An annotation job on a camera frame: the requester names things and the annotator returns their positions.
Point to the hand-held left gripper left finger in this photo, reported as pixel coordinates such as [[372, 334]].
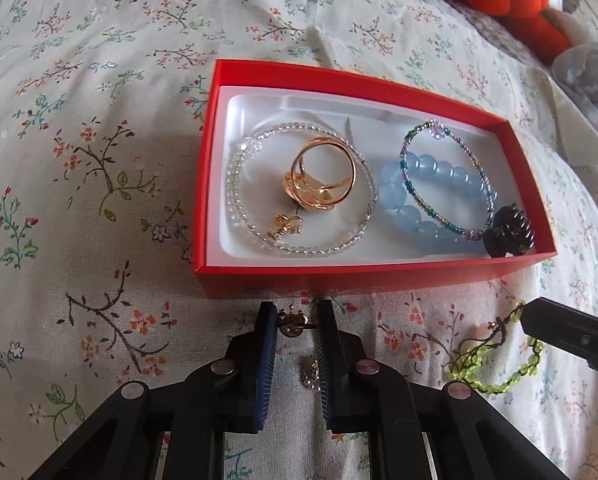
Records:
[[266, 360]]

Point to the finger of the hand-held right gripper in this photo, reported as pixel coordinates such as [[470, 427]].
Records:
[[569, 335]]

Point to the small crystal earring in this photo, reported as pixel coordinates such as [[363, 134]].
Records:
[[311, 371]]

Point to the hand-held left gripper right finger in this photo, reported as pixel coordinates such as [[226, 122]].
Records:
[[326, 360]]

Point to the red cardboard box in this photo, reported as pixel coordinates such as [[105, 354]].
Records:
[[329, 280]]

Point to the black hair claw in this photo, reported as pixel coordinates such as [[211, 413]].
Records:
[[506, 232]]

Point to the grey cloth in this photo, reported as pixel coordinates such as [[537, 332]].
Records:
[[594, 85]]

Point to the small gold earring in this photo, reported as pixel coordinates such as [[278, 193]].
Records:
[[284, 223], [294, 329]]

